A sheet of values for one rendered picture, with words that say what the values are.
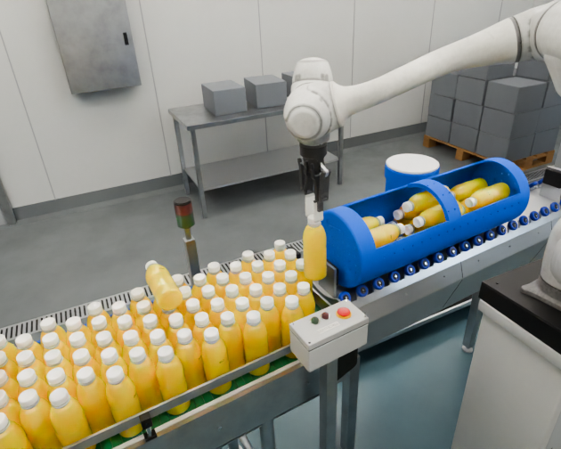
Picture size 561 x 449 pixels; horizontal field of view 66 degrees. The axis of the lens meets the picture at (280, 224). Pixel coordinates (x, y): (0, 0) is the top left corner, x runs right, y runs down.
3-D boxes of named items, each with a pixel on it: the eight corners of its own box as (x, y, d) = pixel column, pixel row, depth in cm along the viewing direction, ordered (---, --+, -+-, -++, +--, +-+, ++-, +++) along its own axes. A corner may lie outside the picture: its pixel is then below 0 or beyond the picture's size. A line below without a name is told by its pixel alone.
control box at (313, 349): (367, 344, 125) (369, 316, 120) (309, 373, 117) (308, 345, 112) (345, 323, 133) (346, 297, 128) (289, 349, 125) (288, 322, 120)
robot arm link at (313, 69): (295, 114, 120) (288, 129, 109) (292, 54, 112) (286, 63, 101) (334, 114, 118) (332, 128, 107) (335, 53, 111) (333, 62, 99)
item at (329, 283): (339, 296, 156) (339, 267, 150) (334, 298, 155) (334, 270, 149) (323, 281, 164) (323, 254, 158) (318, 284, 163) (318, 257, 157)
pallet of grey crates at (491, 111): (551, 162, 492) (582, 50, 434) (500, 176, 463) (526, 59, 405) (468, 134, 587) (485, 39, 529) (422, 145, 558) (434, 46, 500)
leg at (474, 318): (475, 350, 253) (496, 261, 222) (467, 355, 250) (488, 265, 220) (466, 344, 257) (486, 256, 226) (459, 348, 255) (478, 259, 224)
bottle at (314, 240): (330, 273, 138) (330, 222, 129) (314, 282, 134) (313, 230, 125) (315, 265, 143) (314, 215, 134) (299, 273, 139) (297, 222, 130)
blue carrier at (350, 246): (527, 228, 182) (533, 162, 172) (363, 301, 146) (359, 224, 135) (469, 211, 206) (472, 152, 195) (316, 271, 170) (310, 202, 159)
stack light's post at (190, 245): (226, 428, 216) (195, 239, 162) (219, 432, 214) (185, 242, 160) (223, 422, 219) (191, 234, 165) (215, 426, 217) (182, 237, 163)
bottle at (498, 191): (501, 201, 183) (471, 213, 176) (491, 187, 186) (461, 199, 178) (513, 192, 177) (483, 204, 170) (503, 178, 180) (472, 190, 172)
